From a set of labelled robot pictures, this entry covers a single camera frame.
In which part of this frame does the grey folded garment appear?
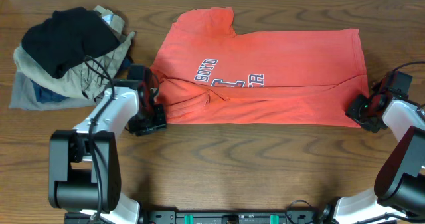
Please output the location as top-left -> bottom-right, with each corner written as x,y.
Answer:
9,72 -> 96,111

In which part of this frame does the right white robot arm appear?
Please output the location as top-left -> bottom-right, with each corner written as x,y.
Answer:
329,98 -> 424,223

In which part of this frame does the black folded garment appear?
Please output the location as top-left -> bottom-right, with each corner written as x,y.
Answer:
21,7 -> 120,79

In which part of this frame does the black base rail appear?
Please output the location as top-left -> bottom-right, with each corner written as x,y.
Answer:
64,200 -> 338,224

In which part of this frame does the orange printed t-shirt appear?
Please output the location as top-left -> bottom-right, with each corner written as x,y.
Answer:
151,7 -> 369,128

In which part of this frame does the khaki folded garment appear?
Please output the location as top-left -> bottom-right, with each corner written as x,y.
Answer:
13,5 -> 135,100

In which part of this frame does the navy blue folded garment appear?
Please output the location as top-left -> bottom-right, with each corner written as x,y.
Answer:
31,81 -> 68,104

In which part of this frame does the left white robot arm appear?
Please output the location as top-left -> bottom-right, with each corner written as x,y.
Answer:
48,80 -> 167,224

